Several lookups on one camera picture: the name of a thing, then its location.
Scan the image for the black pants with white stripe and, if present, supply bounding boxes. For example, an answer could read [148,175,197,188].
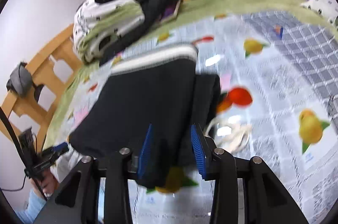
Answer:
[69,44,237,193]

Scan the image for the blue sleeve forearm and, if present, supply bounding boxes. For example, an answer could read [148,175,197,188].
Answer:
[15,189,46,224]

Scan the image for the person's left hand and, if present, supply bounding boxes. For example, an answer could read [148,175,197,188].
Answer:
[30,169,59,199]

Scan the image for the grey hat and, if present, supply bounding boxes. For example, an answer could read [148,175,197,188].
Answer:
[6,62,33,97]

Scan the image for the fruit print table cloth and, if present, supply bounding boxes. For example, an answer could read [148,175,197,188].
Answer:
[47,11,338,224]

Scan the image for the folded white green quilt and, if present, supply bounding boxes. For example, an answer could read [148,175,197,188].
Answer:
[73,0,144,63]

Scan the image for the purple book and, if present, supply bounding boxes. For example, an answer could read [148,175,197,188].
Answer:
[159,0,181,24]

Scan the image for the black jacket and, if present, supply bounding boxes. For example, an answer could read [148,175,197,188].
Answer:
[99,0,179,66]

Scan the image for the green bed sheet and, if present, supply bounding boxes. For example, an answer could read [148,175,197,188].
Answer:
[42,0,337,149]

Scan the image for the white dotted pillow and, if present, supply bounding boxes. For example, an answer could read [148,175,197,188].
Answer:
[300,0,338,29]

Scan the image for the wooden bed frame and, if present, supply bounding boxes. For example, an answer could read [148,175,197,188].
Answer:
[0,0,299,150]

